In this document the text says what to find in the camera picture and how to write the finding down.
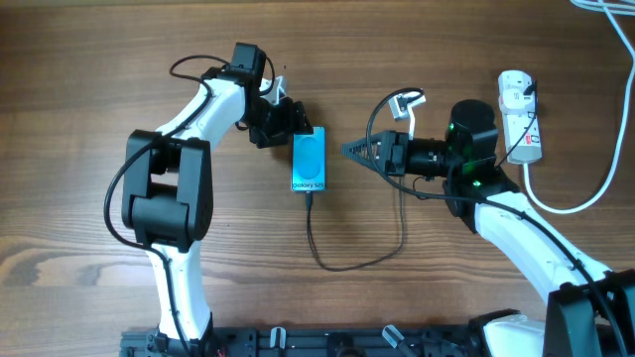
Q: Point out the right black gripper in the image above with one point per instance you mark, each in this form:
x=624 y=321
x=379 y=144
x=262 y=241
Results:
x=393 y=160

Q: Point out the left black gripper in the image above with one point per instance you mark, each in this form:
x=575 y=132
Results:
x=290 y=123

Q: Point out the blue screen smartphone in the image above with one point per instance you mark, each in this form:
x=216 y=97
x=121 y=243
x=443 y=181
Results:
x=308 y=168

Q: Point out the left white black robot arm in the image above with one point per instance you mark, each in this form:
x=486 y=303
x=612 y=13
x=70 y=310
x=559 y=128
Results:
x=167 y=198

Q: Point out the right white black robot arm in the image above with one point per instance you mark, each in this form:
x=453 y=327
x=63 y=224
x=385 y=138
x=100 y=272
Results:
x=590 y=308

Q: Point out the white usb charger adapter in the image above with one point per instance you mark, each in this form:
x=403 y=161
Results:
x=517 y=101

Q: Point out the white power strip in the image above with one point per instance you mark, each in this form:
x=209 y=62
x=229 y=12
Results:
x=521 y=131

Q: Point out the black mounting rail base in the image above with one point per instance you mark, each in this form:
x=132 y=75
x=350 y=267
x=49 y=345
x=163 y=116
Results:
x=441 y=340

